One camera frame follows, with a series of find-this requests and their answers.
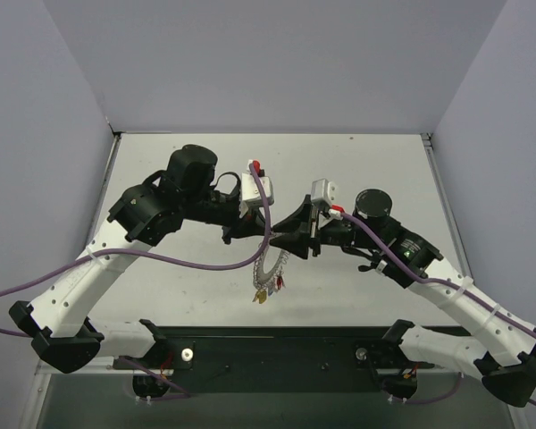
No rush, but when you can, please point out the metal disc with keyrings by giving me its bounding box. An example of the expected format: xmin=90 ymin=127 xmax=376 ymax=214
xmin=252 ymin=244 xmax=290 ymax=292

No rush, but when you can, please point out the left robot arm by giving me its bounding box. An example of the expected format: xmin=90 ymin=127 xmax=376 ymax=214
xmin=9 ymin=145 xmax=273 ymax=374

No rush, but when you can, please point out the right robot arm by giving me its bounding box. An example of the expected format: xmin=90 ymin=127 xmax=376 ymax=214
xmin=271 ymin=189 xmax=536 ymax=408

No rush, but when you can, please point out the yellow tagged key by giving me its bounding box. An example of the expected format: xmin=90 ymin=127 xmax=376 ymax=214
xmin=252 ymin=289 xmax=268 ymax=305

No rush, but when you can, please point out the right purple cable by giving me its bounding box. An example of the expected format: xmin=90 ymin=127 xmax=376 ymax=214
xmin=341 ymin=212 xmax=536 ymax=415

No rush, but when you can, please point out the purple cable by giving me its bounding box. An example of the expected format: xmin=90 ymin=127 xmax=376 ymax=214
xmin=341 ymin=212 xmax=536 ymax=415
xmin=0 ymin=163 xmax=273 ymax=339

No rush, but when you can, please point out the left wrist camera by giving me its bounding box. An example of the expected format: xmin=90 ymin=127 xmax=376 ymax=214
xmin=239 ymin=159 xmax=274 ymax=218

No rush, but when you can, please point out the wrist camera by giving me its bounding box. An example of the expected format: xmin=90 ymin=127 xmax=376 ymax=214
xmin=239 ymin=159 xmax=274 ymax=218
xmin=310 ymin=179 xmax=338 ymax=212

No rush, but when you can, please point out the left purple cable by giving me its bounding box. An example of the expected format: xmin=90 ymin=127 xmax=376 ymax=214
xmin=0 ymin=163 xmax=273 ymax=339

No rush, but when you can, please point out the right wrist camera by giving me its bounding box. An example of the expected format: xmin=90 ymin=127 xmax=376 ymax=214
xmin=310 ymin=179 xmax=338 ymax=212

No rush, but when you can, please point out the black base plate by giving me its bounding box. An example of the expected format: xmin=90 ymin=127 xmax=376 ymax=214
xmin=138 ymin=327 xmax=416 ymax=394

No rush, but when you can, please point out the aluminium rail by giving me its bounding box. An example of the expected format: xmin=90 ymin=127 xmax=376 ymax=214
xmin=35 ymin=355 xmax=117 ymax=375

